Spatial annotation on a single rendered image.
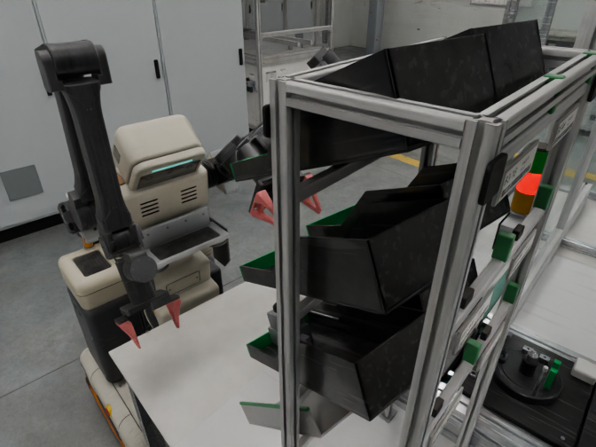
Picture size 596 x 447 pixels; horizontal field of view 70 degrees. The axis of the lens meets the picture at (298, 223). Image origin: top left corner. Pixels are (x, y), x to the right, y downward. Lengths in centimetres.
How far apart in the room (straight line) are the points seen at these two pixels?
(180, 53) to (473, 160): 359
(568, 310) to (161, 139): 127
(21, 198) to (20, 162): 26
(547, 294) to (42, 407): 215
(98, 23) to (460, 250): 338
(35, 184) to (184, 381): 269
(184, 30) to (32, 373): 264
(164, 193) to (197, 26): 273
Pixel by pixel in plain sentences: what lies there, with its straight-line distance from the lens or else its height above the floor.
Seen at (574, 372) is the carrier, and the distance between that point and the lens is 116.
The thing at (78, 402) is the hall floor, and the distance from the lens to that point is 239.
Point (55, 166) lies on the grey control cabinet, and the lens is 364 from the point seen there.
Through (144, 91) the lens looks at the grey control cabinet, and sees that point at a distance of 373.
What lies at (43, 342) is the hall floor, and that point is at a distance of 276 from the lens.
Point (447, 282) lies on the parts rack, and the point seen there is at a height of 153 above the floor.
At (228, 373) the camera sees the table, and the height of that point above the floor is 86.
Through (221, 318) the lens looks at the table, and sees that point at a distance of 129.
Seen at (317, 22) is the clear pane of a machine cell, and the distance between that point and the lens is 543.
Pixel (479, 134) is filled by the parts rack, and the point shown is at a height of 165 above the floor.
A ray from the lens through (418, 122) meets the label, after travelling 31.
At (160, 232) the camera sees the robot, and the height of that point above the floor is 108.
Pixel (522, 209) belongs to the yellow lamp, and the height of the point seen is 127.
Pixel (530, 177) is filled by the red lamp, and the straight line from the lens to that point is 105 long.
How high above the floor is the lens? 174
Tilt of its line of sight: 31 degrees down
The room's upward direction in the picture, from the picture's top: straight up
